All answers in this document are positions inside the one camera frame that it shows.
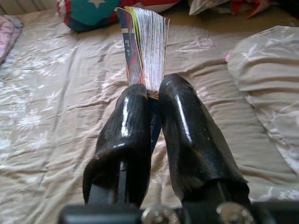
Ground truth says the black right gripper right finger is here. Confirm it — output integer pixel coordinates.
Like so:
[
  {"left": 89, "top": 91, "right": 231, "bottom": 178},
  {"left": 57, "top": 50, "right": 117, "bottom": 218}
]
[{"left": 158, "top": 73, "right": 251, "bottom": 205}]

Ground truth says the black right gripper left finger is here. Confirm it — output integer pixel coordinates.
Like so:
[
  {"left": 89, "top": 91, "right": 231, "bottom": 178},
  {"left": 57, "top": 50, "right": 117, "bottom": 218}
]
[{"left": 82, "top": 83, "right": 153, "bottom": 209}]

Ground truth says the colourful cartoon book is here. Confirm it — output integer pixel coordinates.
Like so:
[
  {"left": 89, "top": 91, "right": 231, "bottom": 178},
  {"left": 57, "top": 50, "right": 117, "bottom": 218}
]
[{"left": 114, "top": 6, "right": 171, "bottom": 154}]

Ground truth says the beige floral bed sheet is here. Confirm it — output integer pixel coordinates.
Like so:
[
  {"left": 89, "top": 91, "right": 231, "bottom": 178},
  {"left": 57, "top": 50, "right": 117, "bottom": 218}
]
[{"left": 0, "top": 7, "right": 299, "bottom": 224}]

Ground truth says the beige floral pillow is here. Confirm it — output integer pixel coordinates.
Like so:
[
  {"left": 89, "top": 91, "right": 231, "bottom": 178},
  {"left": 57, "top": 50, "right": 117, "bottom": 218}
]
[
  {"left": 227, "top": 25, "right": 299, "bottom": 175},
  {"left": 188, "top": 0, "right": 234, "bottom": 16}
]

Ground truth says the star shield bolster pillow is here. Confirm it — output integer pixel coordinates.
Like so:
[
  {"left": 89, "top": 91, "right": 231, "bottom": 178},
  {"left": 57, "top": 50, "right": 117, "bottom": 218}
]
[{"left": 57, "top": 0, "right": 182, "bottom": 33}]

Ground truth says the red fabric item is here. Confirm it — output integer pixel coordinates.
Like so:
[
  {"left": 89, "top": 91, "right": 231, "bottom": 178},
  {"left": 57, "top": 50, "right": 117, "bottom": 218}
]
[{"left": 230, "top": 0, "right": 276, "bottom": 19}]

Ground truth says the pink cartoon blanket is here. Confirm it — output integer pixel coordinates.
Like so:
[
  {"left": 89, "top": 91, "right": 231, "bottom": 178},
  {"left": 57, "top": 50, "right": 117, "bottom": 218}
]
[{"left": 0, "top": 15, "right": 23, "bottom": 65}]

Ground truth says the grey pleated curtain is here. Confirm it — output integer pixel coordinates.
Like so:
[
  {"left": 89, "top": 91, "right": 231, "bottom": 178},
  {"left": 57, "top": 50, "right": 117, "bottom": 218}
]
[{"left": 0, "top": 0, "right": 59, "bottom": 15}]

